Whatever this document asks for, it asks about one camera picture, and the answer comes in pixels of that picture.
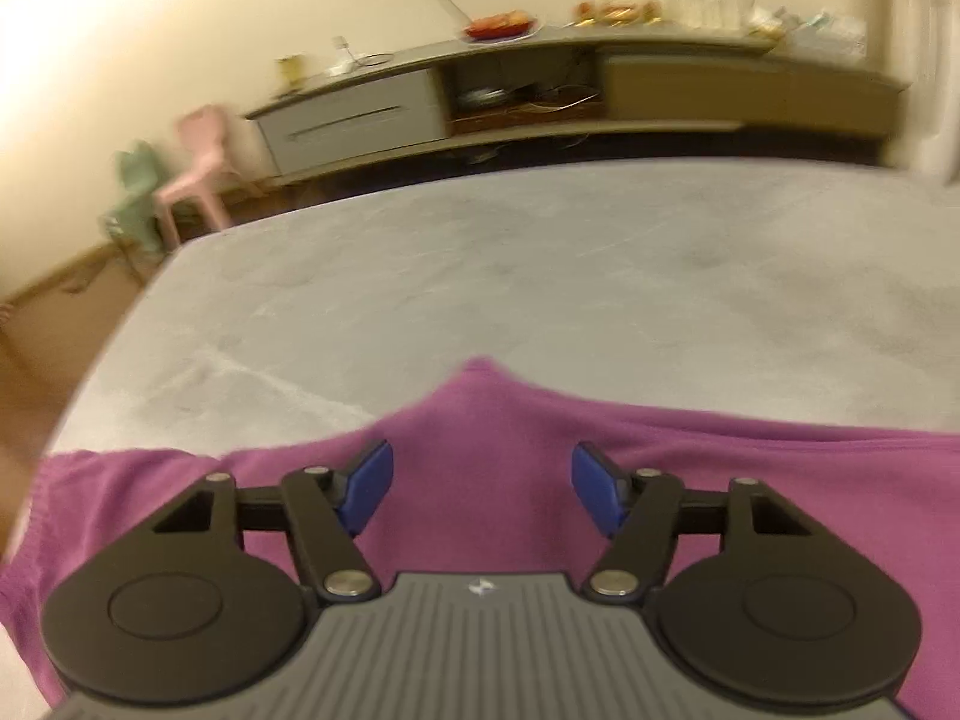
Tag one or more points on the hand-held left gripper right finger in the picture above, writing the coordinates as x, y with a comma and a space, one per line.
596, 484

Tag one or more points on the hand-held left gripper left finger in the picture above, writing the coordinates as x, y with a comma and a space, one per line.
367, 487

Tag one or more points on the purple pants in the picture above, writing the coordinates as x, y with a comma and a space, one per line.
480, 465

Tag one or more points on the pink plastic chair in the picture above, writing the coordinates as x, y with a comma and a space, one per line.
199, 165

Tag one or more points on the grey TV cabinet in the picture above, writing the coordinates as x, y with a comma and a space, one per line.
360, 120

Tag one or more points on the green plastic chair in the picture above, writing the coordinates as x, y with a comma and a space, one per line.
139, 180

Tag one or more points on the dark dish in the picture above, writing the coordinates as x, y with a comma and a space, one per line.
486, 97

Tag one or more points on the yellow cup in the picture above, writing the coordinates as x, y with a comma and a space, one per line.
290, 71

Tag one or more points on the red fruit plate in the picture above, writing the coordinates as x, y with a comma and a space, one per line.
499, 26

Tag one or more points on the small gold jar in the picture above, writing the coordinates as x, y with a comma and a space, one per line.
649, 13
586, 13

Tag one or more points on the wide gold jar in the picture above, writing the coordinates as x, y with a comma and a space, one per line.
616, 12

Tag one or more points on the yellow tissue pack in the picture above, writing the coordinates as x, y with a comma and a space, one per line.
765, 24

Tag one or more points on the cluster of glass cups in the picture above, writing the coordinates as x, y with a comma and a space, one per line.
701, 4

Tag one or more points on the white storage box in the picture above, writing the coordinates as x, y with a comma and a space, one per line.
825, 34

